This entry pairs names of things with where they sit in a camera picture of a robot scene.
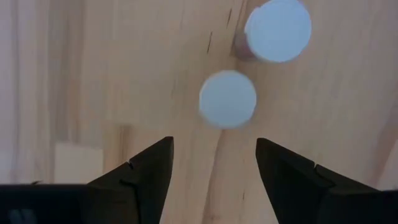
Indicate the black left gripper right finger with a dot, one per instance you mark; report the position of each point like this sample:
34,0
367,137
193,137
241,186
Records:
298,193

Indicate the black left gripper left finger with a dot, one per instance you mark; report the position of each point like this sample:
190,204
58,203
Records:
133,193

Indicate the slim amber pill bottle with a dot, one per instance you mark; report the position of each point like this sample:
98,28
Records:
227,99

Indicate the amber pill bottle white cap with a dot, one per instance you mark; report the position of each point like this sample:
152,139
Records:
278,29

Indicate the clear plastic bin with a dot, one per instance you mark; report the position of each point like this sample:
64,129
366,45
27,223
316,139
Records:
9,93

